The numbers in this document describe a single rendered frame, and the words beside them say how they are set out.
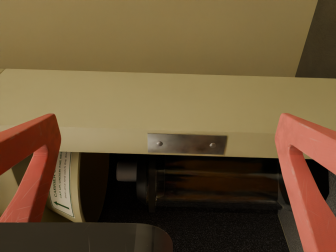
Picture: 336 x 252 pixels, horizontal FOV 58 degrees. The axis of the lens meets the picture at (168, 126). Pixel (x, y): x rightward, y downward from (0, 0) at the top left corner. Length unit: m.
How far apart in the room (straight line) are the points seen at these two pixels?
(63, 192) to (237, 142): 0.21
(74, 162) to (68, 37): 0.41
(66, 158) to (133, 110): 0.12
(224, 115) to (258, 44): 0.44
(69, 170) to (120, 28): 0.40
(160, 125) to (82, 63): 0.49
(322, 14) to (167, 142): 0.46
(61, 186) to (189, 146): 0.17
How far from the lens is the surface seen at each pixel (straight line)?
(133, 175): 0.42
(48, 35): 0.74
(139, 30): 0.68
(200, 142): 0.27
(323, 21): 0.65
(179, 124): 0.27
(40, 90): 0.34
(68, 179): 0.37
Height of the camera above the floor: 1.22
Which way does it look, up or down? level
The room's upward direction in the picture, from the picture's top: 88 degrees counter-clockwise
